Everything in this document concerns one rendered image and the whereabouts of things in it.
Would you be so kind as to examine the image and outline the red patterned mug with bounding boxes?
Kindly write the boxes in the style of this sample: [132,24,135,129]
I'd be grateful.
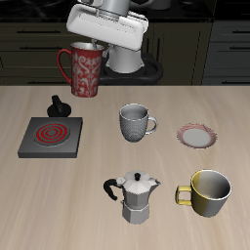
[57,41,105,99]

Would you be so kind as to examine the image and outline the silver moka pot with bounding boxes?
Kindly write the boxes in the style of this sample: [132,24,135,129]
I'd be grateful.
[103,169,162,225]

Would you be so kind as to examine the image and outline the grey textured mug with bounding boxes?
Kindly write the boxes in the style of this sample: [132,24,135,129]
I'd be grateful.
[118,103,159,144]

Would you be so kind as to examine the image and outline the round black stove knob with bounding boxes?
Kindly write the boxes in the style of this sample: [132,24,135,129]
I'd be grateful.
[46,94,72,118]

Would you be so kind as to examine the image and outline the yellow and grey mug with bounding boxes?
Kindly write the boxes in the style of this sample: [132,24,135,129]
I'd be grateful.
[175,169,233,219]

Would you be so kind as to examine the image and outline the dark grey stove plate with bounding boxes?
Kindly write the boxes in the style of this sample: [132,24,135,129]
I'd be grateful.
[17,116,84,159]

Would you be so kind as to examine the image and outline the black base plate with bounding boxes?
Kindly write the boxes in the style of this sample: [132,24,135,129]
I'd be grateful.
[99,53,164,83]

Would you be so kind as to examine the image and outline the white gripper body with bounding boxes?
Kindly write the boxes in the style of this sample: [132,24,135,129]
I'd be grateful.
[65,3,146,52]

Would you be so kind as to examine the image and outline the dark kitchen cupboards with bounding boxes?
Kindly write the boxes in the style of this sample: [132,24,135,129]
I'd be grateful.
[0,0,250,87]

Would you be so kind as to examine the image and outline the pink rimmed white plate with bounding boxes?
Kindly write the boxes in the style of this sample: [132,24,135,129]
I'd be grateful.
[176,122,218,150]

